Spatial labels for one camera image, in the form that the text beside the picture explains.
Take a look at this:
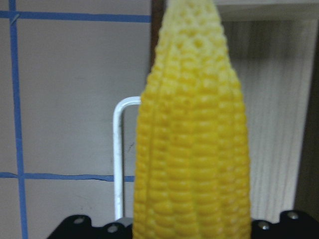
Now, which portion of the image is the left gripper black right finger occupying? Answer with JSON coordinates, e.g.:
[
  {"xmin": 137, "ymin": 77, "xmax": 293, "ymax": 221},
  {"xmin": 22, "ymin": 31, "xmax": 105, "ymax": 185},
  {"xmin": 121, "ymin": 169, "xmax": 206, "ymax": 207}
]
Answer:
[{"xmin": 251, "ymin": 210, "xmax": 319, "ymax": 239}]

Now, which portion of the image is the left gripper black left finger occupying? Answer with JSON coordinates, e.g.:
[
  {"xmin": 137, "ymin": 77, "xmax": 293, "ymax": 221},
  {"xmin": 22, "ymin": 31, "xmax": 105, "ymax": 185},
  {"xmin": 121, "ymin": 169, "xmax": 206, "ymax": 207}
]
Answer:
[{"xmin": 48, "ymin": 215, "xmax": 133, "ymax": 239}]

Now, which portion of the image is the yellow toy corn cob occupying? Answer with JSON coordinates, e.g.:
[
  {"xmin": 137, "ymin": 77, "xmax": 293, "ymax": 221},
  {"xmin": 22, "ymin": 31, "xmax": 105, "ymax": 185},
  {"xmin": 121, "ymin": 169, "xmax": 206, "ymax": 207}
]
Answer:
[{"xmin": 133, "ymin": 0, "xmax": 251, "ymax": 239}]

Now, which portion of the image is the light wood drawer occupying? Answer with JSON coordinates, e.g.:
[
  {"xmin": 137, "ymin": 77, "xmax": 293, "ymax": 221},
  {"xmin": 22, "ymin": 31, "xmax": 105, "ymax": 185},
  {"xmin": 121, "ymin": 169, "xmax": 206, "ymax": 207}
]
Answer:
[{"xmin": 113, "ymin": 0, "xmax": 319, "ymax": 221}]

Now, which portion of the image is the dark brown wooden cabinet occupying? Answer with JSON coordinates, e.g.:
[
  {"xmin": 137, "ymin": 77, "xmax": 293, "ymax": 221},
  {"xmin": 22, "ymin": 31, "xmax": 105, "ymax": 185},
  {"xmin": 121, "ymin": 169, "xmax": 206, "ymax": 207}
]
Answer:
[{"xmin": 294, "ymin": 36, "xmax": 319, "ymax": 220}]

